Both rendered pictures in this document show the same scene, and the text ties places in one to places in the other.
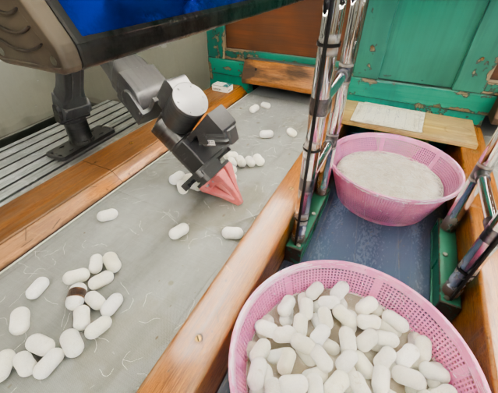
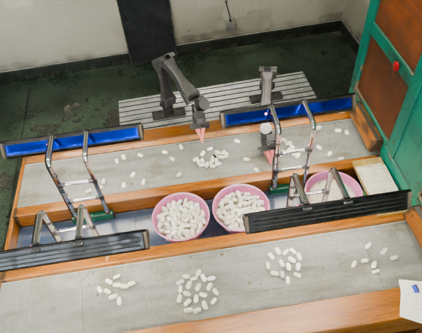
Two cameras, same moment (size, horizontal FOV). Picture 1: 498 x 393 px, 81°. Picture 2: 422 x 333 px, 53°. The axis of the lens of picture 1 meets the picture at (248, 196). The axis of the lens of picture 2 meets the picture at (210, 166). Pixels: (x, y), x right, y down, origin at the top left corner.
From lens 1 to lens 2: 173 cm
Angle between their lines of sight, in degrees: 43
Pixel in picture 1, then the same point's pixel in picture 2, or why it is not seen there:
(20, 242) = (214, 134)
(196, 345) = (222, 182)
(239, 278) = (242, 179)
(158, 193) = (255, 144)
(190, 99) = (265, 128)
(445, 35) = (413, 160)
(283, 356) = (234, 198)
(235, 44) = (360, 90)
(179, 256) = (240, 165)
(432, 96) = (403, 185)
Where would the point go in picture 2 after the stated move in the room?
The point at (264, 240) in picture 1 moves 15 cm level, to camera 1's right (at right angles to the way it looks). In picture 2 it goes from (258, 177) to (279, 197)
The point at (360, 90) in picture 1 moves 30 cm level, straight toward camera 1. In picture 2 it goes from (386, 158) to (328, 171)
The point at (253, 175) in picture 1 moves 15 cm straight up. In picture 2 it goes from (289, 159) to (291, 139)
